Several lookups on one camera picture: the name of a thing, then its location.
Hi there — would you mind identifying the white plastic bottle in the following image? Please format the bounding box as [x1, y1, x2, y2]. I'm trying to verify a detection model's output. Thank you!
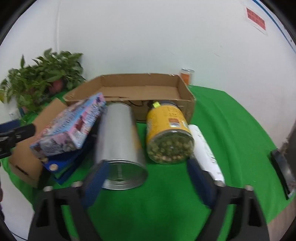
[188, 124, 226, 187]

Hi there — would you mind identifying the brown cardboard tray box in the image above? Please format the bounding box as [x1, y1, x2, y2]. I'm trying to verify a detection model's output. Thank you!
[9, 73, 196, 188]

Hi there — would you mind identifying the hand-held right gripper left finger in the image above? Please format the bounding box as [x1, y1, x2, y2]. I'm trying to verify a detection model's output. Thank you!
[28, 160, 109, 241]

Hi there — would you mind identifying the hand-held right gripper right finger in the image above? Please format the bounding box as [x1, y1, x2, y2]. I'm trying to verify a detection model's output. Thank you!
[187, 159, 270, 241]

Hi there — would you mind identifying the green table cloth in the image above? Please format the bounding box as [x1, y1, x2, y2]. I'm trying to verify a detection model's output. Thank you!
[0, 85, 294, 241]

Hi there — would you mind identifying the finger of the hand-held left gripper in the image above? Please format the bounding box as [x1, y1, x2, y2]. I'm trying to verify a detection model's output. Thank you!
[0, 123, 36, 159]
[38, 137, 93, 189]

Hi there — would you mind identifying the pink printed cardboard box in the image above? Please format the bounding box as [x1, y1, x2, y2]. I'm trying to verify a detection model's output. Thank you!
[30, 93, 107, 161]

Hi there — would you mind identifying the green leafy plant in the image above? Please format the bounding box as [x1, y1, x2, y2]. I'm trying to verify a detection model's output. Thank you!
[0, 48, 86, 114]

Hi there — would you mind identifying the silver metal can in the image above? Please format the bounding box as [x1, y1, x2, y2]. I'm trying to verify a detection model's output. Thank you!
[94, 103, 148, 191]

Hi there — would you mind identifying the yellow labelled jar of peas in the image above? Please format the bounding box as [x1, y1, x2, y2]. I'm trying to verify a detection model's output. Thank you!
[146, 101, 195, 165]

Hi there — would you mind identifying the glass jar with orange label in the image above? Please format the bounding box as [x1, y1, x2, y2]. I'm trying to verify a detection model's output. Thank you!
[180, 68, 195, 86]

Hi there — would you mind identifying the red wall sign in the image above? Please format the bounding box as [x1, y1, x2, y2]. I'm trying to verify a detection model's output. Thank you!
[242, 1, 270, 37]

